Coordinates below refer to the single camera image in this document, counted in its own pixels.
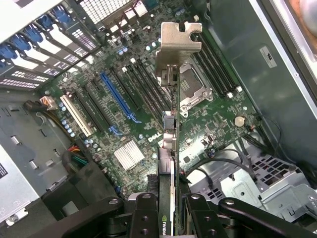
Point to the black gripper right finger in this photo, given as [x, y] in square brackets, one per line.
[205, 218]

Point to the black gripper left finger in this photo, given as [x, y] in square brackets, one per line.
[144, 218]

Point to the silver chipset heatsink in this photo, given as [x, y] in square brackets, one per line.
[129, 155]

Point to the green motherboard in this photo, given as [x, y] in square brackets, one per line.
[213, 129]

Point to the silver coin battery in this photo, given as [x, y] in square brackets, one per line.
[239, 121]

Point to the black expansion slot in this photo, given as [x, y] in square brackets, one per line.
[97, 104]
[125, 89]

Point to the white expansion slot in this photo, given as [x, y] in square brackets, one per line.
[76, 115]

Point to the blue expansion slot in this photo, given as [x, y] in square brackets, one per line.
[115, 95]

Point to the silver CPU socket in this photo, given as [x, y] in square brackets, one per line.
[195, 91]

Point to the grey open PC case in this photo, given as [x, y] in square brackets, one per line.
[260, 81]

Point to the black plastic air duct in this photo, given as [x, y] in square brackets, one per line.
[81, 188]

